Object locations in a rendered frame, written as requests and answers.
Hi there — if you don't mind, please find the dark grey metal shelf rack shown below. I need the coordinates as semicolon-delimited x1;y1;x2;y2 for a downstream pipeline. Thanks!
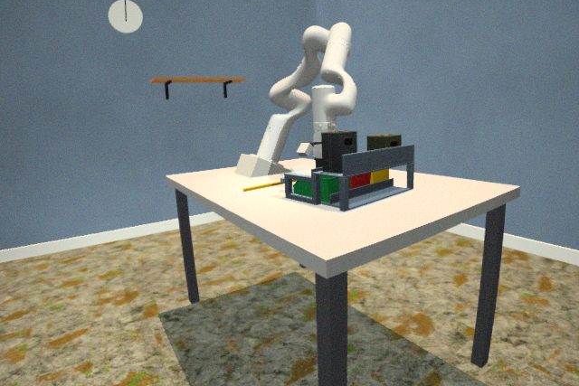
280;144;414;212

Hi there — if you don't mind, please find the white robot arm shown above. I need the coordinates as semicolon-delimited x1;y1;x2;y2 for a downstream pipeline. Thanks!
254;23;356;167

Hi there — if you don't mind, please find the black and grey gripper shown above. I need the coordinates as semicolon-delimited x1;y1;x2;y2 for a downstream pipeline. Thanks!
313;131;330;167

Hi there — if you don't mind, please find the red bin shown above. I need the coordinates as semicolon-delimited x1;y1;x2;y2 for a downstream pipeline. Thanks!
350;173;371;189

